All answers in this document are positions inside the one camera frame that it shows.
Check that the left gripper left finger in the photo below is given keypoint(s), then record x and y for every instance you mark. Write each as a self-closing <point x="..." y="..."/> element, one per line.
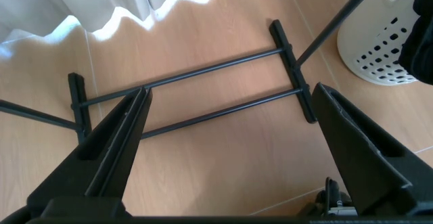
<point x="74" y="190"/>

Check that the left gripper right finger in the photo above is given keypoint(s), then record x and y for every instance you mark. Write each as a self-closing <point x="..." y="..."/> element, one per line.
<point x="379" y="183"/>

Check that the black clothes rack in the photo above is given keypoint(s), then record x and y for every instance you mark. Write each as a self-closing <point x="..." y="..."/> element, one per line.
<point x="297" y="78"/>

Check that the white laundry basket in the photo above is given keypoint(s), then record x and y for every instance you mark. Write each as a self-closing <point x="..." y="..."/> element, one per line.
<point x="368" y="31"/>

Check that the beige curtain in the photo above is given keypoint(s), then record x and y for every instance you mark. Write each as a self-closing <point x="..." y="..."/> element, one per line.
<point x="84" y="0"/>

